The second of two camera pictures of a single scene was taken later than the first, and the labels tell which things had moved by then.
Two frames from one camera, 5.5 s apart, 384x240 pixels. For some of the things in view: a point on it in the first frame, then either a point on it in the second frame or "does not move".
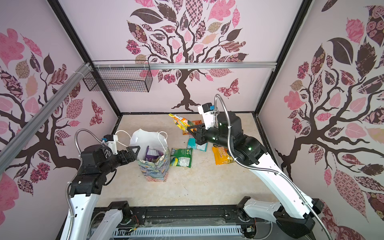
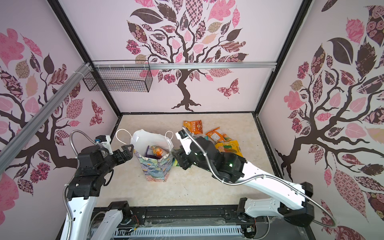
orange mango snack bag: [183, 122] -> [158, 152]
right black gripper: [199, 134] -> [183, 159]
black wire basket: [120, 75] does not move
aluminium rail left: [7, 151] does not move
